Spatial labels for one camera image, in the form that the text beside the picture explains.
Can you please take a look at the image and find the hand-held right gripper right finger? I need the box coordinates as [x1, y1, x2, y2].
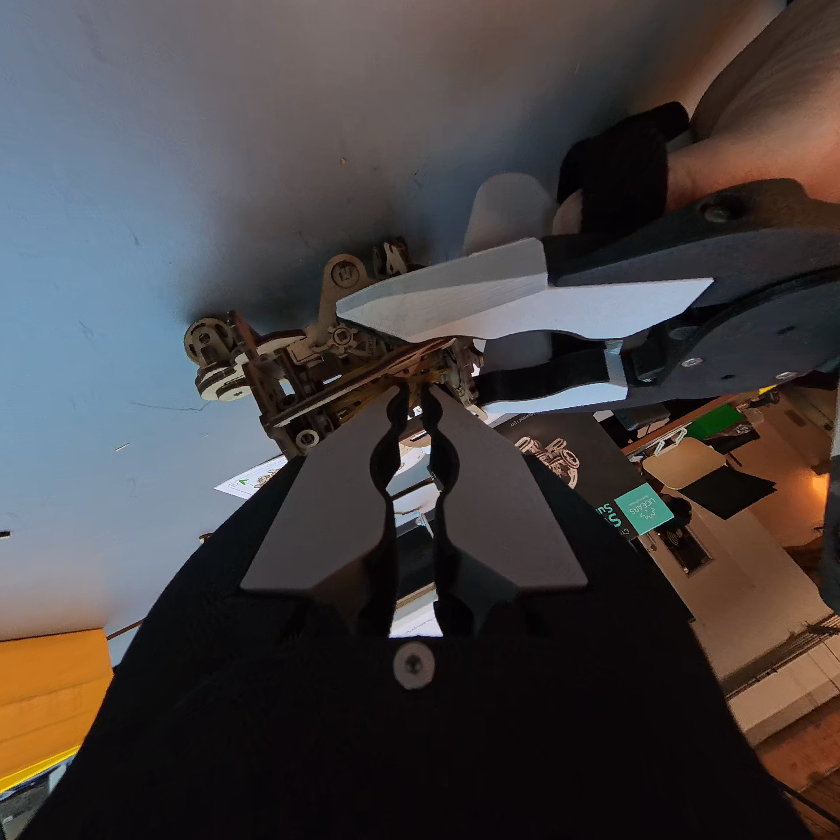
[420, 384, 588, 637]

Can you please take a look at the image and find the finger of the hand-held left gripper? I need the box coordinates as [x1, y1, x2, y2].
[335, 238, 715, 344]
[472, 340, 632, 417]

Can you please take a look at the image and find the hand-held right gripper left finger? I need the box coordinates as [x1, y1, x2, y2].
[239, 384, 411, 637]

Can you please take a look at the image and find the wooden mechanical model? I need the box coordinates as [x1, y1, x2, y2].
[184, 238, 490, 460]

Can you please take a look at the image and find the person's left hand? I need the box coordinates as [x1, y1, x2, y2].
[553, 0, 840, 236]

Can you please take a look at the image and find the white instruction booklet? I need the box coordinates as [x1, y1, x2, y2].
[213, 456, 290, 500]

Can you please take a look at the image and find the black product box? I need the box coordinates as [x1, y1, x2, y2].
[492, 413, 677, 542]

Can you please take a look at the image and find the beige chair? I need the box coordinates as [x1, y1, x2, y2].
[642, 436, 731, 492]

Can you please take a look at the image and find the green board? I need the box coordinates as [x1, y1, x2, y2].
[682, 402, 757, 442]

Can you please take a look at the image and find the black flat sheet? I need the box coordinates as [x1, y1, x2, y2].
[678, 465, 777, 521]

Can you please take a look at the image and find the yellow box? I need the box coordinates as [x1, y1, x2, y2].
[0, 629, 114, 791]

